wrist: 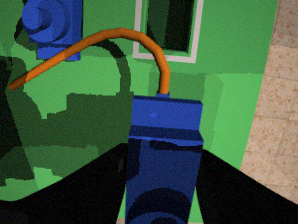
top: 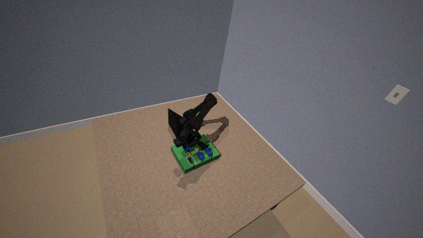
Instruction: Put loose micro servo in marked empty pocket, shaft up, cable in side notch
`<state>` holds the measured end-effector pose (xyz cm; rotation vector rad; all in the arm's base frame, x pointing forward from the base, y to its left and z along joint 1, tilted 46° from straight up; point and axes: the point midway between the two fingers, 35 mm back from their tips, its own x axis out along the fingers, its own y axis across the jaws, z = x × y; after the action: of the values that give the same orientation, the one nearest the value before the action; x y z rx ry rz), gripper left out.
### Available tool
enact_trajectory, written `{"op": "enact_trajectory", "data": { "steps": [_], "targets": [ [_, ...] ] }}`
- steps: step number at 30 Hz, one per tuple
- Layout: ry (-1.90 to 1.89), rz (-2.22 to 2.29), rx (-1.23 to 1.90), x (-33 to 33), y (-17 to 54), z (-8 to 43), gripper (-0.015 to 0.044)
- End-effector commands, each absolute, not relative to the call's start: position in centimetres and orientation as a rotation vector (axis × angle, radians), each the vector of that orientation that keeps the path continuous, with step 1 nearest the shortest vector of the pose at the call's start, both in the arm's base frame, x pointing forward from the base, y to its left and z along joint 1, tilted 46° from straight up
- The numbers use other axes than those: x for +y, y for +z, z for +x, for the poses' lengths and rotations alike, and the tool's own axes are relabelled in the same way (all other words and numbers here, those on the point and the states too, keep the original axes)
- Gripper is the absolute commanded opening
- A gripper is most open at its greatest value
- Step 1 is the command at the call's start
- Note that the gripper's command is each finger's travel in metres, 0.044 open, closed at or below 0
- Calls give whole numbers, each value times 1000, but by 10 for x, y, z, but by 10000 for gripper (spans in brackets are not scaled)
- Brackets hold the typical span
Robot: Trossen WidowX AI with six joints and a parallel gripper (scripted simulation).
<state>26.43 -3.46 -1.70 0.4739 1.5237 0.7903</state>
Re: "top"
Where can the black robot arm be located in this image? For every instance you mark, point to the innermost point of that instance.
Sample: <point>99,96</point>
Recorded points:
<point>190,121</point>

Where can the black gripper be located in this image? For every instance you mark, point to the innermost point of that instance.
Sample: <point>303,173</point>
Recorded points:
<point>178,143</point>

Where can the green flat panel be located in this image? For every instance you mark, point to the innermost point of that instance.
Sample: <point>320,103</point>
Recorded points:
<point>205,155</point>

